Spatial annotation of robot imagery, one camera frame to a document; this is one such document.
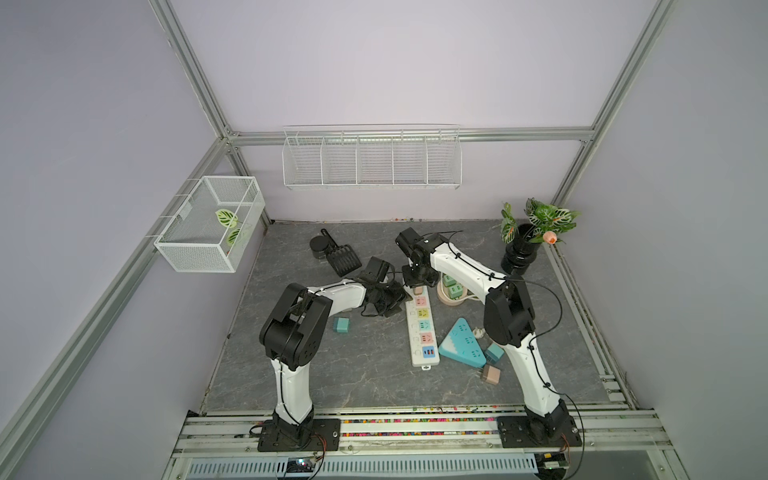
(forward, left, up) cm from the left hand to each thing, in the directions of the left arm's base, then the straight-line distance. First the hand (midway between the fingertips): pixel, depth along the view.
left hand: (410, 303), depth 94 cm
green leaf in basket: (+15, +49, +27) cm, 58 cm away
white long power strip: (-10, -3, -1) cm, 11 cm away
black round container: (+27, +31, 0) cm, 41 cm away
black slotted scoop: (+21, +23, -1) cm, 31 cm away
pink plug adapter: (-23, -20, -1) cm, 30 cm away
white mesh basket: (+14, +56, +23) cm, 62 cm away
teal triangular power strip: (-14, -13, 0) cm, 20 cm away
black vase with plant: (+9, -38, +24) cm, 46 cm away
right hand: (+7, -2, +2) cm, 8 cm away
